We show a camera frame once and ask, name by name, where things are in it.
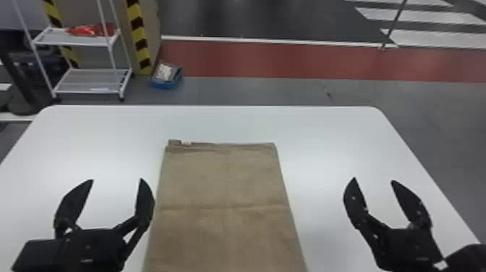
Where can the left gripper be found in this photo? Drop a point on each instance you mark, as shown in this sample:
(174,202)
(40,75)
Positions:
(93,250)

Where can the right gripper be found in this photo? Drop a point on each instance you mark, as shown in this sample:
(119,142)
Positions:
(408,248)

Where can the beige towel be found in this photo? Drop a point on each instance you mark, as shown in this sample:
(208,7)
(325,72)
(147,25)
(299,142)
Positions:
(224,209)

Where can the blue basket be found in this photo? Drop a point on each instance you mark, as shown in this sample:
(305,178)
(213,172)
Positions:
(167,81)

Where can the red snack packet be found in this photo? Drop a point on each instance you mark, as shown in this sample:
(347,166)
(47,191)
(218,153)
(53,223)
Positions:
(81,30)

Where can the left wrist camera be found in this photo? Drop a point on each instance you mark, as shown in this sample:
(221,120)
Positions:
(38,257)

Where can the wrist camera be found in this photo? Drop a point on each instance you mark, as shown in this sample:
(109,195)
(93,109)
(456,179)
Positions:
(38,257)
(469,259)

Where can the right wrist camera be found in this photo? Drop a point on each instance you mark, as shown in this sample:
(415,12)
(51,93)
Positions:
(469,259)

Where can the yellow black striped post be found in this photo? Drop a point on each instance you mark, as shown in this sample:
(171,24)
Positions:
(137,34)
(55,17)

